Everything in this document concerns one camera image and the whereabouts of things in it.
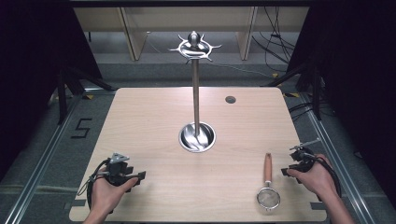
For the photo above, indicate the black curtain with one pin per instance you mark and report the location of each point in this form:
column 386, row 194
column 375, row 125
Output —
column 358, row 77
column 34, row 62

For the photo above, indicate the black tripod stand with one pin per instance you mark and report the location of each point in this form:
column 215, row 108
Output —
column 63, row 93
column 315, row 90

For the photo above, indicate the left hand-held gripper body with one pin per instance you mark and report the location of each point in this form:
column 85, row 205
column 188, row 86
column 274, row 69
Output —
column 115, row 171

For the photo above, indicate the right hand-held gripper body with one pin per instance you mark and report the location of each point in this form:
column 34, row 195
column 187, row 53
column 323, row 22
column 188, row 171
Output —
column 302, row 158

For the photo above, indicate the steel utensil hanging rack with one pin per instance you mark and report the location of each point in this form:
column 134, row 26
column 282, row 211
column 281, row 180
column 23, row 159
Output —
column 195, row 93

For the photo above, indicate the person's right hand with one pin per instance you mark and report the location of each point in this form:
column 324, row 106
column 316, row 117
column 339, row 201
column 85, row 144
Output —
column 316, row 179

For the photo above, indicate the aluminium floor rail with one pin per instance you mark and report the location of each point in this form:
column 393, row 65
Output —
column 40, row 158
column 336, row 161

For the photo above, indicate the light wooden shelf unit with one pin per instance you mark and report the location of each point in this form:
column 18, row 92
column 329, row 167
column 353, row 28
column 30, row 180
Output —
column 186, row 21

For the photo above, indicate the person's left hand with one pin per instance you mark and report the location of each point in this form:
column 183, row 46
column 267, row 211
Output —
column 106, row 193

